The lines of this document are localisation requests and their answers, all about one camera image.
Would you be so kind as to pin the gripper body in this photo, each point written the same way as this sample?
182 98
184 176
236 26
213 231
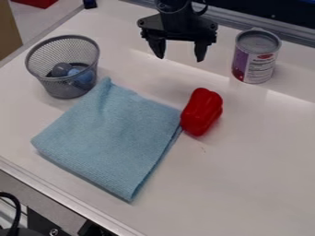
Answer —
177 25

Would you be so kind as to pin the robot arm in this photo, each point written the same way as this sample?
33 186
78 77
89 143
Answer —
176 4

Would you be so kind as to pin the blue cloth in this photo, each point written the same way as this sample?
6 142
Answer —
108 135

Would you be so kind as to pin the blue toy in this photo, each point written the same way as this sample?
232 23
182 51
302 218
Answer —
76 75

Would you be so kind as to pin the red box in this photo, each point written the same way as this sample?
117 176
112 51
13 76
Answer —
35 2

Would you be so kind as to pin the grey mesh basket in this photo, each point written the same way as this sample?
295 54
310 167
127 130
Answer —
61 66

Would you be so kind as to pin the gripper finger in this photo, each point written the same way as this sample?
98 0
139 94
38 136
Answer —
201 50
158 46

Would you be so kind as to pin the can with purple label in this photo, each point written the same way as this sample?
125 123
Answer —
254 56

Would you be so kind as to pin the cardboard box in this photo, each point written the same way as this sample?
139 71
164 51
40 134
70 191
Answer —
8 27

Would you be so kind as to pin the red toy pepper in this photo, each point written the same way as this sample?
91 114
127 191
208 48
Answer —
202 111

